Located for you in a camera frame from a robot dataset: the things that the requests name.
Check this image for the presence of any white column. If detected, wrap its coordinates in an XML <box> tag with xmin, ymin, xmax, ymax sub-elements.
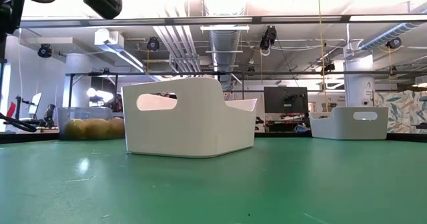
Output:
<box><xmin>344</xmin><ymin>54</ymin><xmax>375</xmax><ymax>107</ymax></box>

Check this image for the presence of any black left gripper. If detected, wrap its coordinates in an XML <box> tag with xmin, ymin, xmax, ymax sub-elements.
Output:
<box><xmin>82</xmin><ymin>0</ymin><xmax>123</xmax><ymax>21</ymax></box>

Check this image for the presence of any white ceiling light fixture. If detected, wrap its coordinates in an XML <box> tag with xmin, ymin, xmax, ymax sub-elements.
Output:
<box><xmin>94</xmin><ymin>28</ymin><xmax>146</xmax><ymax>73</ymax></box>

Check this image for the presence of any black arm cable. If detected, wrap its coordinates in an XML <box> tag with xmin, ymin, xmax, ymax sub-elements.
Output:
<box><xmin>0</xmin><ymin>112</ymin><xmax>38</xmax><ymax>133</ymax></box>

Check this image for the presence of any clear plastic bin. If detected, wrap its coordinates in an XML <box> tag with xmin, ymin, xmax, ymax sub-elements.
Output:
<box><xmin>55</xmin><ymin>106</ymin><xmax>127</xmax><ymax>141</ymax></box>

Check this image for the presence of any colourful patchwork cloth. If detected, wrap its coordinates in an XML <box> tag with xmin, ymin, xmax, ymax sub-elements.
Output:
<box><xmin>111</xmin><ymin>93</ymin><xmax>125</xmax><ymax>109</ymax></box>

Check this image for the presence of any yellow lemon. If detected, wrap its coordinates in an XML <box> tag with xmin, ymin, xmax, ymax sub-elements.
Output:
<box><xmin>83</xmin><ymin>117</ymin><xmax>110</xmax><ymax>141</ymax></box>
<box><xmin>106</xmin><ymin>117</ymin><xmax>126</xmax><ymax>139</ymax></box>
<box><xmin>62</xmin><ymin>118</ymin><xmax>88</xmax><ymax>141</ymax></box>

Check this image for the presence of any black table frame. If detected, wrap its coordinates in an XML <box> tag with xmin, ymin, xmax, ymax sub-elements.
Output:
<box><xmin>0</xmin><ymin>131</ymin><xmax>427</xmax><ymax>144</ymax></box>

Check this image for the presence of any white light bar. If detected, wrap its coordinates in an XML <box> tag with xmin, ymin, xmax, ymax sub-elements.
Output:
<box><xmin>199</xmin><ymin>24</ymin><xmax>250</xmax><ymax>32</ymax></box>

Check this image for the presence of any blue flexible duct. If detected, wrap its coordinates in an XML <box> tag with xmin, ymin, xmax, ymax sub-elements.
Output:
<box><xmin>359</xmin><ymin>21</ymin><xmax>427</xmax><ymax>51</ymax></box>

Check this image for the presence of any leaf print cloth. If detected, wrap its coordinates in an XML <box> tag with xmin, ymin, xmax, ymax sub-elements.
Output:
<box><xmin>373</xmin><ymin>89</ymin><xmax>427</xmax><ymax>133</ymax></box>

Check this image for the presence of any grey overhead crossbar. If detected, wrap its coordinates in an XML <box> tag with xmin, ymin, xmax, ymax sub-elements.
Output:
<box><xmin>18</xmin><ymin>13</ymin><xmax>427</xmax><ymax>29</ymax></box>

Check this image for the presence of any white plastic basket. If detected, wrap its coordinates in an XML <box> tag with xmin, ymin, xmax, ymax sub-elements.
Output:
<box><xmin>309</xmin><ymin>106</ymin><xmax>390</xmax><ymax>141</ymax></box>
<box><xmin>121</xmin><ymin>77</ymin><xmax>258</xmax><ymax>159</ymax></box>

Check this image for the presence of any black monitor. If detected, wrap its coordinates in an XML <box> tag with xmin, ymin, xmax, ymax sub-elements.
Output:
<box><xmin>263</xmin><ymin>86</ymin><xmax>310</xmax><ymax>115</ymax></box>

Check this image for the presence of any white tilted monitor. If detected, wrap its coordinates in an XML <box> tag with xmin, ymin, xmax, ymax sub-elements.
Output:
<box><xmin>28</xmin><ymin>92</ymin><xmax>43</xmax><ymax>117</ymax></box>

